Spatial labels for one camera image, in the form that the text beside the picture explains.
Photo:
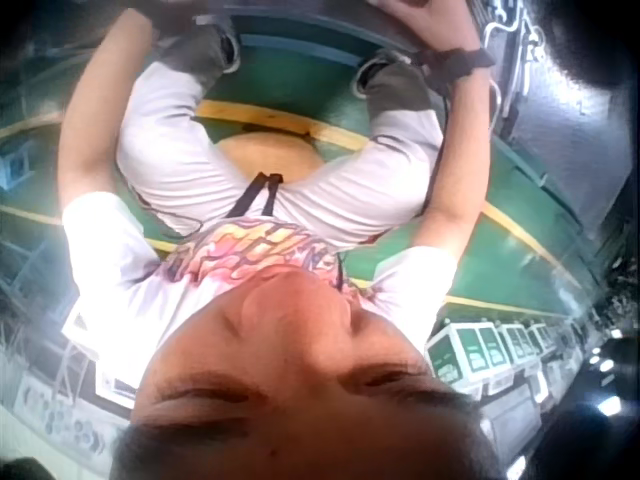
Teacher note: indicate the person's right hand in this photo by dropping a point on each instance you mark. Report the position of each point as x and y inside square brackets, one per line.
[440, 27]

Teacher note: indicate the black wrist band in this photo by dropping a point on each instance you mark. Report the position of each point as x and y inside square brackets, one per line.
[462, 62]

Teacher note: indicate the round wooden stool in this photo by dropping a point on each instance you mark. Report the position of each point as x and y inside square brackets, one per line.
[272, 152]

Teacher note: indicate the person's legs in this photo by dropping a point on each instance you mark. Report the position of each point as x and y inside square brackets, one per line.
[180, 150]

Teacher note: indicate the row of green white boxes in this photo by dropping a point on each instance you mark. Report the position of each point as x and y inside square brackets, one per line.
[492, 350]

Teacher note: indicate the blue box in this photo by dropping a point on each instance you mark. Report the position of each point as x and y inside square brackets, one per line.
[14, 162]

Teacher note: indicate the white shelf with parts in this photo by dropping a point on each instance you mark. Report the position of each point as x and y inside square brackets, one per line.
[55, 415]

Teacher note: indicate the white metal frame rack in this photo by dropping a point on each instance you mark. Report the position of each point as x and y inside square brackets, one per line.
[515, 60]

